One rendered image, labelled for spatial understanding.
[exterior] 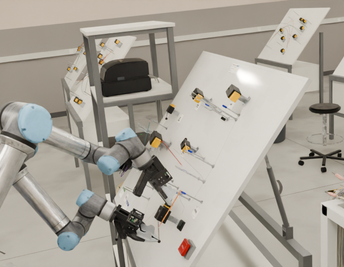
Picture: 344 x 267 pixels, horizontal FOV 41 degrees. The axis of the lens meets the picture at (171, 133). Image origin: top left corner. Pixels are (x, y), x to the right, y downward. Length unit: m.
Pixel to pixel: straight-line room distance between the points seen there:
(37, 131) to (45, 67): 7.67
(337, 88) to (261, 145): 4.66
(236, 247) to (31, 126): 1.25
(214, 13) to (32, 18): 3.60
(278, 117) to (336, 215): 0.55
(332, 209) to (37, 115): 0.89
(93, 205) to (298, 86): 0.90
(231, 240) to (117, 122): 2.84
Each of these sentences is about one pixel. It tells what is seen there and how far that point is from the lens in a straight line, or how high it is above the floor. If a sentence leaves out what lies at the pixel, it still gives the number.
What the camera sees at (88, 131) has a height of 0.74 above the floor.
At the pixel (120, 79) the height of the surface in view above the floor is 1.56.
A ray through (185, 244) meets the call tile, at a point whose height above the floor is 1.13.
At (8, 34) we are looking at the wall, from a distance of 9.08.
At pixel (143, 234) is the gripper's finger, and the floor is 1.08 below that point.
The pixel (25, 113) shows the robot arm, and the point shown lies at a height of 1.69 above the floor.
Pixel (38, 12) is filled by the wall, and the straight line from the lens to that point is 9.09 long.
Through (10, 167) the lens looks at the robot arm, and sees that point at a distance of 1.48.
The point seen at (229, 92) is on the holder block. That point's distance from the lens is 1.87.
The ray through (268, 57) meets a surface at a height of 0.91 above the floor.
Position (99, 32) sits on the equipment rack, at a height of 1.84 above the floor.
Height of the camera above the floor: 1.97
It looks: 16 degrees down
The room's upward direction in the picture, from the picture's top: 5 degrees counter-clockwise
